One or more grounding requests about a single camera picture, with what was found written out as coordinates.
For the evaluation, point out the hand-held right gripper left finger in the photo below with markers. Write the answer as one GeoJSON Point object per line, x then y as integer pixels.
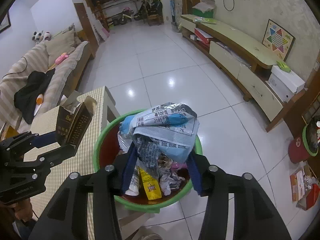
{"type": "Point", "coordinates": [128, 175]}

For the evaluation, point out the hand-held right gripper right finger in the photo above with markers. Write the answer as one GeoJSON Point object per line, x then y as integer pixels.
{"type": "Point", "coordinates": [195, 177]}

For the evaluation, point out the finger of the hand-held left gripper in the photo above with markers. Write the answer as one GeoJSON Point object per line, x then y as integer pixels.
{"type": "Point", "coordinates": [46, 139]}
{"type": "Point", "coordinates": [57, 155]}

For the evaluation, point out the slim yellow box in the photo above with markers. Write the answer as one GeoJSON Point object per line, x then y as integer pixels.
{"type": "Point", "coordinates": [150, 187]}

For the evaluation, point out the grey white paper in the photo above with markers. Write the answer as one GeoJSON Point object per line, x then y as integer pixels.
{"type": "Point", "coordinates": [170, 182]}

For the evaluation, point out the dark brown paper box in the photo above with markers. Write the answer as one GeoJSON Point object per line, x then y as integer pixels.
{"type": "Point", "coordinates": [72, 125]}

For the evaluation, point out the red bin with green rim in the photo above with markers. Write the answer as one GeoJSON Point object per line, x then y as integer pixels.
{"type": "Point", "coordinates": [107, 152]}

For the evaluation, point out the white blue printed wrapper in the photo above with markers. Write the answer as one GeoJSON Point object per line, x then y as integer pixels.
{"type": "Point", "coordinates": [165, 130]}

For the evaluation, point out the person's left forearm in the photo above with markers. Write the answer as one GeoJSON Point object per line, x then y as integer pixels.
{"type": "Point", "coordinates": [10, 220]}

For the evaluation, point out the wooden side table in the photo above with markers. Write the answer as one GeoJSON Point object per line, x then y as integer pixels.
{"type": "Point", "coordinates": [11, 131]}

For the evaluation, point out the black jacket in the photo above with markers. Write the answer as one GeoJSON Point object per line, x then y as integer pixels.
{"type": "Point", "coordinates": [32, 92]}

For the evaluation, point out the striped beige sofa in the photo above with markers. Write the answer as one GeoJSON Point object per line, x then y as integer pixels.
{"type": "Point", "coordinates": [62, 75]}

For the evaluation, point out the pink toy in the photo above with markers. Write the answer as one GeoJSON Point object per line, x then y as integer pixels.
{"type": "Point", "coordinates": [61, 58]}

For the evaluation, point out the beige cushion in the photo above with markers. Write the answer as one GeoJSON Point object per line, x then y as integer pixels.
{"type": "Point", "coordinates": [61, 47]}

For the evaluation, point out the orange white box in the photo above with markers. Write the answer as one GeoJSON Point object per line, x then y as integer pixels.
{"type": "Point", "coordinates": [296, 185]}

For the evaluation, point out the black white plush toy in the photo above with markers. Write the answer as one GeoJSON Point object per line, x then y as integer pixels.
{"type": "Point", "coordinates": [47, 36]}
{"type": "Point", "coordinates": [37, 37]}

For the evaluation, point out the red round container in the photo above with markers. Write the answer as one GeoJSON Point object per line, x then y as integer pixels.
{"type": "Point", "coordinates": [297, 152]}

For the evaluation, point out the green rimmed basket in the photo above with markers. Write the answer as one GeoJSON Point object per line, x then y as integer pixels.
{"type": "Point", "coordinates": [306, 140]}

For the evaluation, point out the red cardboard box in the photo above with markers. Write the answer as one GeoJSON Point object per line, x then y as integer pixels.
{"type": "Point", "coordinates": [312, 197]}

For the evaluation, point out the pink foam mat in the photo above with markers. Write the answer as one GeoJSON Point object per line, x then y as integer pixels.
{"type": "Point", "coordinates": [102, 33]}

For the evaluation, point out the white cardboard box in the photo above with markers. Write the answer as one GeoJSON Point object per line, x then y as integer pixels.
{"type": "Point", "coordinates": [287, 80]}

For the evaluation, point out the red flat box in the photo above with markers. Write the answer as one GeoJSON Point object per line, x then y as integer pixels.
{"type": "Point", "coordinates": [202, 36]}

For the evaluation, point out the small green box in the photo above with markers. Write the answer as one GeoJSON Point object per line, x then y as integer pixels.
{"type": "Point", "coordinates": [283, 66]}

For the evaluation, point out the white balance bike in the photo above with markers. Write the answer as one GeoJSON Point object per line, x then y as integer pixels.
{"type": "Point", "coordinates": [127, 17]}

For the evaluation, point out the long television cabinet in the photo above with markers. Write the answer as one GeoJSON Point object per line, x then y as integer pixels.
{"type": "Point", "coordinates": [237, 35]}

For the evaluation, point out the wooden chair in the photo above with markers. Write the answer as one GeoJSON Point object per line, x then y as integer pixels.
{"type": "Point", "coordinates": [155, 20]}

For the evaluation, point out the green booklet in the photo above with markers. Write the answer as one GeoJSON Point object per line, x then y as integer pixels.
{"type": "Point", "coordinates": [205, 20]}

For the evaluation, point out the checkers game board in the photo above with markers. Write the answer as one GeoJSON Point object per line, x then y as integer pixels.
{"type": "Point", "coordinates": [277, 40]}

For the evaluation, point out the green cardboard box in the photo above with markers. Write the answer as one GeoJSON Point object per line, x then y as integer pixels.
{"type": "Point", "coordinates": [203, 12]}

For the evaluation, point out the leaning printed boards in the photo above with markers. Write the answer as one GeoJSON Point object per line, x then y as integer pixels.
{"type": "Point", "coordinates": [175, 5]}

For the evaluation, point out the framed wall picture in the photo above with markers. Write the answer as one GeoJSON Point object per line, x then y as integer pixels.
{"type": "Point", "coordinates": [6, 22]}

